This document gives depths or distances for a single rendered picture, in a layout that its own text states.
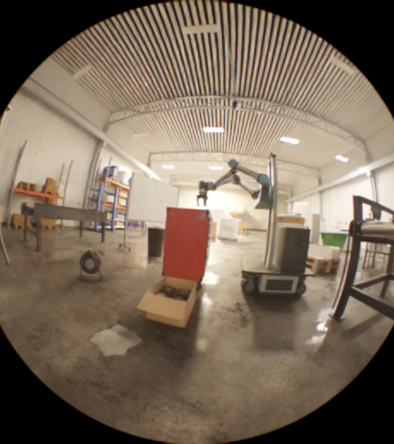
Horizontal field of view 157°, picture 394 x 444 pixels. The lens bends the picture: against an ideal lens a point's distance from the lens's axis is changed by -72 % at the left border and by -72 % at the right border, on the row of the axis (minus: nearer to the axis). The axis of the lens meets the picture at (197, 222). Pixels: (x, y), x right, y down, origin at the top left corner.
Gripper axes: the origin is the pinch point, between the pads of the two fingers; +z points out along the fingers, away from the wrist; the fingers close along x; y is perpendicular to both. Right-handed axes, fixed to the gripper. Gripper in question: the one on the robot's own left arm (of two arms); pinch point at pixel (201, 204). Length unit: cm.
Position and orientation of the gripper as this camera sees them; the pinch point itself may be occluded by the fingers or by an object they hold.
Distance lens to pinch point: 184.3
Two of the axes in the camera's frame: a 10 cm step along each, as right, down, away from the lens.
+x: 6.7, 0.9, -7.4
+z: 0.1, 9.9, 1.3
